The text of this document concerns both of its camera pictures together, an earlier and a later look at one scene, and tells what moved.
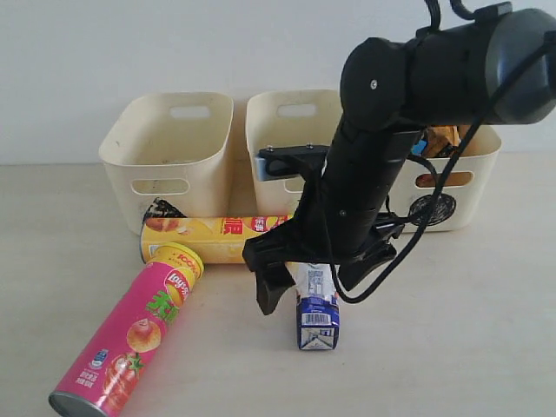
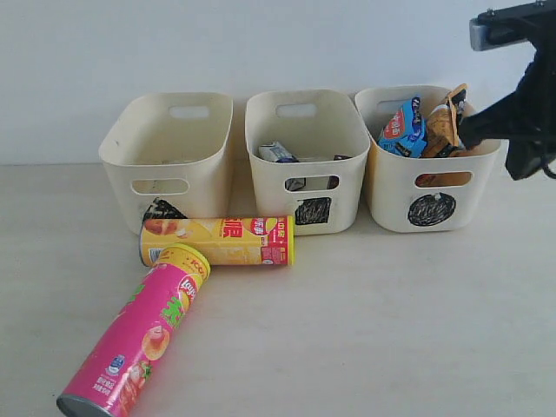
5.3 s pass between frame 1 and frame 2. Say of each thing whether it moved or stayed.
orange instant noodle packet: stayed
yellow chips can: stayed
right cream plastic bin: stayed
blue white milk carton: moved
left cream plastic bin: stayed
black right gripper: moved
